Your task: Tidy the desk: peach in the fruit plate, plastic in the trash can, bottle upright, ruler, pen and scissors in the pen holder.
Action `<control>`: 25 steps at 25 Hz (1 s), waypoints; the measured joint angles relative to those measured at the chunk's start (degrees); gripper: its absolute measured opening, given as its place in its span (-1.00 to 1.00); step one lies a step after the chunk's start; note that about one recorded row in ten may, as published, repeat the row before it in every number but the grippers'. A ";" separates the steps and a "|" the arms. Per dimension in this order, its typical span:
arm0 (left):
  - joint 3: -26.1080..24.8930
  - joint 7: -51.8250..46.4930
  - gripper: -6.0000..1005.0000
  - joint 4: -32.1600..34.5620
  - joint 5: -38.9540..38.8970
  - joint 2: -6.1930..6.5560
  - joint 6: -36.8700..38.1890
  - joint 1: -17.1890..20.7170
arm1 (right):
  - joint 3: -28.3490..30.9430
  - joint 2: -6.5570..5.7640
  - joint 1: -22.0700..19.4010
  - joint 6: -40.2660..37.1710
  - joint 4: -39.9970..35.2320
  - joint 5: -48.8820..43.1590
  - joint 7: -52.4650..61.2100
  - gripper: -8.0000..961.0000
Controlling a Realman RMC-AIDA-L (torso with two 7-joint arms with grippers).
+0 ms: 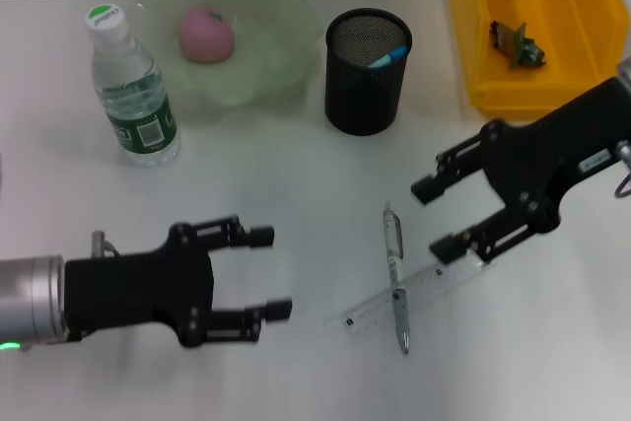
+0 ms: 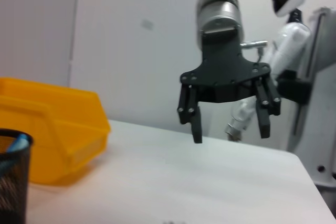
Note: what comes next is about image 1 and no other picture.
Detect yellow plastic bin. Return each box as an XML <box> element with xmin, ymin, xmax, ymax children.
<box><xmin>449</xmin><ymin>0</ymin><xmax>631</xmax><ymax>120</ymax></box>

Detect black mesh pen holder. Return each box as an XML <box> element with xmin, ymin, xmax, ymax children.
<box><xmin>323</xmin><ymin>9</ymin><xmax>413</xmax><ymax>137</ymax></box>

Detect grey ballpoint pen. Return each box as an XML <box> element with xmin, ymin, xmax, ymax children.
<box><xmin>383</xmin><ymin>201</ymin><xmax>411</xmax><ymax>356</ymax></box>

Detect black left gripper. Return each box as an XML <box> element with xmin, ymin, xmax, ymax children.
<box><xmin>63</xmin><ymin>215</ymin><xmax>294</xmax><ymax>349</ymax></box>

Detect pink toy peach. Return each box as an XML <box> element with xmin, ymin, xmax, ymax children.
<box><xmin>177</xmin><ymin>5</ymin><xmax>236</xmax><ymax>64</ymax></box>

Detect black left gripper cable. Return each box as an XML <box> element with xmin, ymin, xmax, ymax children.
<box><xmin>90</xmin><ymin>229</ymin><xmax>123</xmax><ymax>260</ymax></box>

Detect clear water bottle green label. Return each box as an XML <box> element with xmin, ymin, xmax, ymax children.
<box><xmin>85</xmin><ymin>4</ymin><xmax>182</xmax><ymax>169</ymax></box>

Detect green glass fruit plate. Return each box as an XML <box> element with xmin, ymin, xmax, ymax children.
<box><xmin>135</xmin><ymin>0</ymin><xmax>326</xmax><ymax>107</ymax></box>

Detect green plastic wrapper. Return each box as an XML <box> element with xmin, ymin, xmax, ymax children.
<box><xmin>488</xmin><ymin>20</ymin><xmax>548</xmax><ymax>69</ymax></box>

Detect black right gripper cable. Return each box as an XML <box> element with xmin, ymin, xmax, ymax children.
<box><xmin>613</xmin><ymin>139</ymin><xmax>631</xmax><ymax>198</ymax></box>

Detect clear plastic ruler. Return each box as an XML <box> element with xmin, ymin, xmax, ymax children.
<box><xmin>323</xmin><ymin>247</ymin><xmax>494</xmax><ymax>343</ymax></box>

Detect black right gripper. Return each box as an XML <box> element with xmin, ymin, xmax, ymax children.
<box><xmin>411</xmin><ymin>76</ymin><xmax>631</xmax><ymax>264</ymax></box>

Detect blue scissors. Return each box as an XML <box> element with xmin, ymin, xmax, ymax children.
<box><xmin>367</xmin><ymin>44</ymin><xmax>409</xmax><ymax>70</ymax></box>

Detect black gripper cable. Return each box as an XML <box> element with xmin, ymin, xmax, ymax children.
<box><xmin>90</xmin><ymin>229</ymin><xmax>123</xmax><ymax>260</ymax></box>
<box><xmin>613</xmin><ymin>139</ymin><xmax>631</xmax><ymax>198</ymax></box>

